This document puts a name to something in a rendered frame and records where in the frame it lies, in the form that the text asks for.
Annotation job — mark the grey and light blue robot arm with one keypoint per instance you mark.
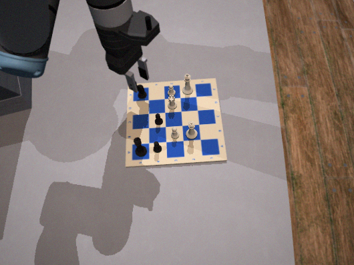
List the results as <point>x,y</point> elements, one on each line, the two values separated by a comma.
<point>26,28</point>

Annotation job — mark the blue and cream chessboard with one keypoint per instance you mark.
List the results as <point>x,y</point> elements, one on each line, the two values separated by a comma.
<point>201,106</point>

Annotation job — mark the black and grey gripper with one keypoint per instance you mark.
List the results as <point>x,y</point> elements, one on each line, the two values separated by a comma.
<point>122,38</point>

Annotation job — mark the white chess king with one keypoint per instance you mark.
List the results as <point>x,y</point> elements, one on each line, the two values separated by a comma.
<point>187,89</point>

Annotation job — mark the white pawn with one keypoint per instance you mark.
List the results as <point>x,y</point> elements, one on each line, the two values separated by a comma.
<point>171,91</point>
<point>174,133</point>

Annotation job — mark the white chess queen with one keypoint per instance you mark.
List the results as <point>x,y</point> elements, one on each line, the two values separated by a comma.
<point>191,133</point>

